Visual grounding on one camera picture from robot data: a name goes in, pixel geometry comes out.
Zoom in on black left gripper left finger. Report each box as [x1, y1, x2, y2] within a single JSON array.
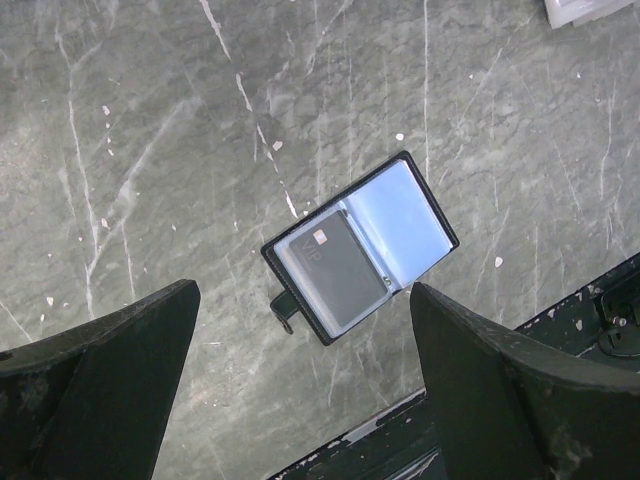
[[1, 279, 200, 479]]

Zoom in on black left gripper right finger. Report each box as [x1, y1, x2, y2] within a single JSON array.
[[410, 283, 639, 479]]

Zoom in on black leather card holder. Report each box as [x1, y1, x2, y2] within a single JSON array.
[[261, 150, 459, 346]]

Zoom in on black VIP card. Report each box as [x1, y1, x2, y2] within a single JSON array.
[[281, 209, 388, 338]]

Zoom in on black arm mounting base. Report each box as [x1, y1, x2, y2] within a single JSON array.
[[279, 258, 639, 479]]

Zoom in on white card tray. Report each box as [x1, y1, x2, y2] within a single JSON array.
[[544, 0, 638, 29]]

